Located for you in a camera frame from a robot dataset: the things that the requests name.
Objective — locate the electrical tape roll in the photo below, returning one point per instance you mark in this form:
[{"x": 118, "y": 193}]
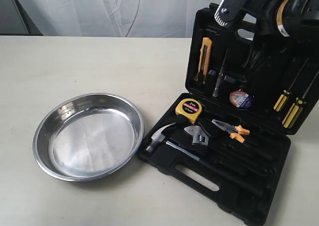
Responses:
[{"x": 241, "y": 100}]

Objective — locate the adjustable wrench black handle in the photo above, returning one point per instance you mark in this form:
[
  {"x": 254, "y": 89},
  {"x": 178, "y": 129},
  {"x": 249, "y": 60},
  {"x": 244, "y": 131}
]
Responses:
[{"x": 200, "y": 145}]

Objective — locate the yellow tape measure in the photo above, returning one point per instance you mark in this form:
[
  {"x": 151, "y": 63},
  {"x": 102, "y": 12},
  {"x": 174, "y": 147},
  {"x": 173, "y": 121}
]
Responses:
[{"x": 189, "y": 108}]

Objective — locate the clear voltage tester screwdriver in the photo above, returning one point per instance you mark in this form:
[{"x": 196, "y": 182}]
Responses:
[{"x": 220, "y": 76}]

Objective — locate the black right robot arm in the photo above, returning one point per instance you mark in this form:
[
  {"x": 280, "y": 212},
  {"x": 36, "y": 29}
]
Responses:
[{"x": 291, "y": 18}]

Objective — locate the orange handled pliers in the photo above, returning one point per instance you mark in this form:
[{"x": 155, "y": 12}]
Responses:
[{"x": 242, "y": 135}]

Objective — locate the yellow utility knife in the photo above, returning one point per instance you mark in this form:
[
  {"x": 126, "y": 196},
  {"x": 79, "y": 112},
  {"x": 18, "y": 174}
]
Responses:
[{"x": 204, "y": 60}]

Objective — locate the steel claw hammer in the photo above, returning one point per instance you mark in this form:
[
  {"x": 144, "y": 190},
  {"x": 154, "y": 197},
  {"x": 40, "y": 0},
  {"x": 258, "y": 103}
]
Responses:
[{"x": 158, "y": 138}]

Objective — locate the white backdrop cloth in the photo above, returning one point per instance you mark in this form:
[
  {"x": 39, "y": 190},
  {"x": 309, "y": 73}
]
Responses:
[{"x": 115, "y": 18}]

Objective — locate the black plastic tool case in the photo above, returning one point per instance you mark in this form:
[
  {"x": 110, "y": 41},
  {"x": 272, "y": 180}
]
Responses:
[{"x": 227, "y": 137}]

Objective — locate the round stainless steel pan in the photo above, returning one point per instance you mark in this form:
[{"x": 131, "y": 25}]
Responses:
[{"x": 88, "y": 137}]

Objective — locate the yellow black screwdriver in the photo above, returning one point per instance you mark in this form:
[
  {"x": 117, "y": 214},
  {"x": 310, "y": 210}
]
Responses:
[
  {"x": 297, "y": 106},
  {"x": 286, "y": 92}
]

